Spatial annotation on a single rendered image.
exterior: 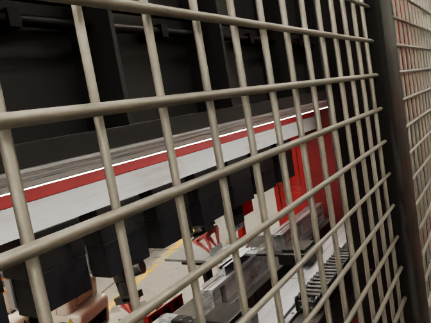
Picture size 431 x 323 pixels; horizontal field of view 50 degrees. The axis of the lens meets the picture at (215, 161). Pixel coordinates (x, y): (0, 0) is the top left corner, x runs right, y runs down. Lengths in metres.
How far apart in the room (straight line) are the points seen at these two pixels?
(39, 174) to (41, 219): 0.27
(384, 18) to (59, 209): 0.79
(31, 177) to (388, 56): 0.53
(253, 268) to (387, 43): 1.40
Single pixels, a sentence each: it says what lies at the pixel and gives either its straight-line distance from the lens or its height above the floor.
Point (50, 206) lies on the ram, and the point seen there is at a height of 1.38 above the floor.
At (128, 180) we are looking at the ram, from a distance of 1.16.
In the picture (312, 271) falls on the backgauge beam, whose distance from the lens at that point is 1.47.
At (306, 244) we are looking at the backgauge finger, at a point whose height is 1.03.
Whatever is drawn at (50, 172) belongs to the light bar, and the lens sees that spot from 0.75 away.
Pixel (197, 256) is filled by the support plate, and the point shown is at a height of 1.00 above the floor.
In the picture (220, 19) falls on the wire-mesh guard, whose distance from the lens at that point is 0.16.
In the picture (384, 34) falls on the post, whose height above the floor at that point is 1.55.
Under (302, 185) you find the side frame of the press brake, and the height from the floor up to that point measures 1.05.
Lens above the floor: 1.52
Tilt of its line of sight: 6 degrees down
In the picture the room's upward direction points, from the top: 10 degrees counter-clockwise
